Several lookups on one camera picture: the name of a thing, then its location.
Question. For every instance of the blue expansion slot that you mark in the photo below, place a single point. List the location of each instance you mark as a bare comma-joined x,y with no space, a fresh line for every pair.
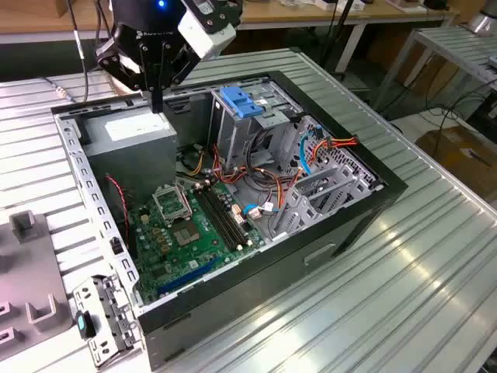
186,277

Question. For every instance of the wooden desk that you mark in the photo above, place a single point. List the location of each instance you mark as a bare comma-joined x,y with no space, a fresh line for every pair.
272,11

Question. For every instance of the grey parts rack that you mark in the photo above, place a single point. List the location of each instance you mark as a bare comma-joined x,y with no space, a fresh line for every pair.
31,268

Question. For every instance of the black stand pole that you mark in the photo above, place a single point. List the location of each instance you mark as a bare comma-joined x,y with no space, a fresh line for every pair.
338,27

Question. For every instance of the black RAM slot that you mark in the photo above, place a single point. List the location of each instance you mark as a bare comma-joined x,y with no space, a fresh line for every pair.
230,215
215,220
220,218
225,217

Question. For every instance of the grey metal drive cage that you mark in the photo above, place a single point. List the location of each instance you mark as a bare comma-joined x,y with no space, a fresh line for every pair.
229,132

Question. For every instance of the black case fan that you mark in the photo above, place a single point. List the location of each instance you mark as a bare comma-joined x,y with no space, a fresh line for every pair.
116,208

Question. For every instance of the small black rim latch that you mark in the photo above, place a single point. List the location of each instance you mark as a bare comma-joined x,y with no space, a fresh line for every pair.
115,245

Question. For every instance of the blue plastic cage latch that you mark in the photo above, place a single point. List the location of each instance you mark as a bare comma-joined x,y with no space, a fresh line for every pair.
238,105

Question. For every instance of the black open PC case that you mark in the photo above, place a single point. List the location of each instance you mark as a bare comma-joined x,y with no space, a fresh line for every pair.
272,279

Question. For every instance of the metal slat side table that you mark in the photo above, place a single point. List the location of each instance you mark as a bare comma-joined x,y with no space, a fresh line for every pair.
454,42

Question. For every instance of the brown cardboard box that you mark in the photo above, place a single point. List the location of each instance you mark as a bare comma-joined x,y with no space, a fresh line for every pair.
458,155

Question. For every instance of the grey metal disk bay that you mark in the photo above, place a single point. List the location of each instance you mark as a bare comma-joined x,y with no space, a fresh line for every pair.
299,198

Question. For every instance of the black latch with blue button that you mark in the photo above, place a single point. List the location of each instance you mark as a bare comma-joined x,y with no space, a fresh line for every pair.
82,324

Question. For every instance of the silver rear slot bracket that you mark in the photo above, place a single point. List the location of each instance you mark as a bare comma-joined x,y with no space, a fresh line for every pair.
112,311

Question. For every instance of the CPU socket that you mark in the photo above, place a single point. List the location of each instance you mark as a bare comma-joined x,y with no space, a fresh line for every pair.
185,234

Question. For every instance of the green motherboard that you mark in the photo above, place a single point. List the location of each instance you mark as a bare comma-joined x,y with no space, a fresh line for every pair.
202,233

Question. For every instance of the grey power supply box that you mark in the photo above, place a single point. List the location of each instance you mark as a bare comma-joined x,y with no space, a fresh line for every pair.
132,163

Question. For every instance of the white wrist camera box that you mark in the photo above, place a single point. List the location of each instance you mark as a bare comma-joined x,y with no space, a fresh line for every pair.
206,37

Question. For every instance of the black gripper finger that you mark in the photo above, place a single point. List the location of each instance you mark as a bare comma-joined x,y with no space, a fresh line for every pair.
116,58
186,64

